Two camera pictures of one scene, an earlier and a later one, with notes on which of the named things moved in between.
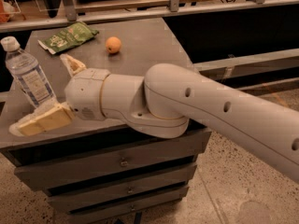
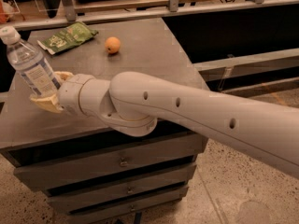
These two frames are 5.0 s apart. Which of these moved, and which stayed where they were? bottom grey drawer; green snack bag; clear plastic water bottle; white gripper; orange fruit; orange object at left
Moved: clear plastic water bottle; white gripper
Stayed: bottom grey drawer; green snack bag; orange object at left; orange fruit
